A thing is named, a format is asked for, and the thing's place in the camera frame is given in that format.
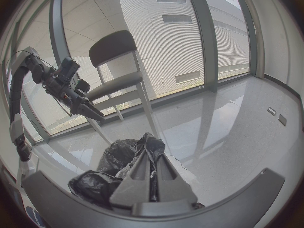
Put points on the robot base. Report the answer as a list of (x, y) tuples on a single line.
[(33, 215)]

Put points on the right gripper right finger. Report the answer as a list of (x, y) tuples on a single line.
[(171, 184)]

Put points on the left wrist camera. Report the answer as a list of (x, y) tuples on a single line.
[(83, 85)]

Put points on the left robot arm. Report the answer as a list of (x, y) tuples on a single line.
[(15, 91)]

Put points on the grey chair with white legs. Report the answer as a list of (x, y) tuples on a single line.
[(111, 46)]

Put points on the window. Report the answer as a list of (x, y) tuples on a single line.
[(203, 44)]

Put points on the black plastic bag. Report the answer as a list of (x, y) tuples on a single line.
[(95, 186)]

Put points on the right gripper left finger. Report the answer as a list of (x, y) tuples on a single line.
[(137, 182)]

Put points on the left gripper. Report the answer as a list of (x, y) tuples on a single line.
[(76, 103)]

